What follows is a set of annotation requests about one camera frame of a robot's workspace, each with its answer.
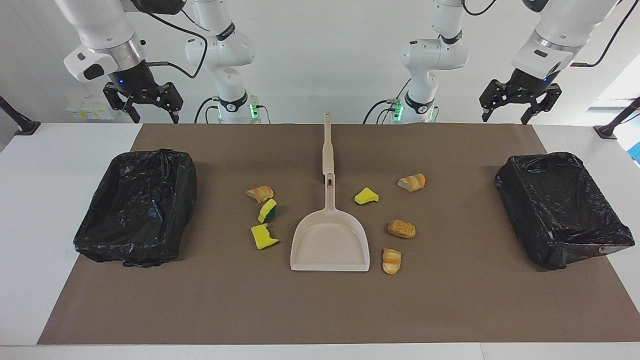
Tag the round brown bread bun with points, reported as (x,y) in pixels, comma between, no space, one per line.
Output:
(401,229)

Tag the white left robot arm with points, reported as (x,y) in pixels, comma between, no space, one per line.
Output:
(440,50)

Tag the beige hand brush black bristles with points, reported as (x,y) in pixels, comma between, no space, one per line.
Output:
(327,145)

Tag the bin lined black plastic bag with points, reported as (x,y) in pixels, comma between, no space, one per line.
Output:
(560,210)
(135,210)

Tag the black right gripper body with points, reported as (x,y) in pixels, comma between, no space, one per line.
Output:
(132,80)

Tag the yellow sponge piece jagged edge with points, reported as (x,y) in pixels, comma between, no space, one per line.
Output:
(263,236)

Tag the black pole with base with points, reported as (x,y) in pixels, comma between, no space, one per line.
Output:
(20,120)
(617,120)

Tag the yellow sponge piece green-backed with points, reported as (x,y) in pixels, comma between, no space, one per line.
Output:
(267,210)

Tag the striped bread piece pale end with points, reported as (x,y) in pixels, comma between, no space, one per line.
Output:
(411,182)

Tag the long striped bread piece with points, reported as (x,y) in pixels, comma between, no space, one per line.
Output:
(391,261)

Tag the brown paper table mat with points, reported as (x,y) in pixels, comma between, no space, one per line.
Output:
(325,310)

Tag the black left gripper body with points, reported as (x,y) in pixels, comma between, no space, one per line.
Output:
(525,82)

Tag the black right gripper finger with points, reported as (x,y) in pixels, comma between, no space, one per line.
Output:
(174,116)
(134,114)

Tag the beige plastic dustpan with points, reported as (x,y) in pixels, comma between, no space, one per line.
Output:
(330,240)

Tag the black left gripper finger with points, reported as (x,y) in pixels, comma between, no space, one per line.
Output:
(528,116)
(486,114)

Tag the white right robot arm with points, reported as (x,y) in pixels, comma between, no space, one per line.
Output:
(100,30)

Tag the small white box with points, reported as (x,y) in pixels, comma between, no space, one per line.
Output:
(74,111)
(90,107)
(100,114)

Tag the small yellow sponge piece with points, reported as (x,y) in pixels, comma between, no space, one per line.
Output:
(366,196)

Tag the torn striped bread piece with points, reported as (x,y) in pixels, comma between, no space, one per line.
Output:
(260,193)

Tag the blue panel edge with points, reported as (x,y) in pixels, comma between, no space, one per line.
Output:
(636,152)

